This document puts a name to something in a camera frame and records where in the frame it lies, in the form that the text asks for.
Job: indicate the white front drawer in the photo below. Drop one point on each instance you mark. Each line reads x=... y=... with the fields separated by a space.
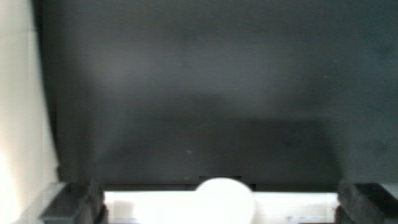
x=220 y=203

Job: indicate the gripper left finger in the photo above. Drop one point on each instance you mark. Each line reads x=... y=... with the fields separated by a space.
x=76 y=206

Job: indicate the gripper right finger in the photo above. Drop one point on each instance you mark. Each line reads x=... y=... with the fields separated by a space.
x=368 y=203

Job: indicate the white L-shaped border fence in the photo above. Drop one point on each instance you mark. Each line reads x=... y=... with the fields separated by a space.
x=26 y=152

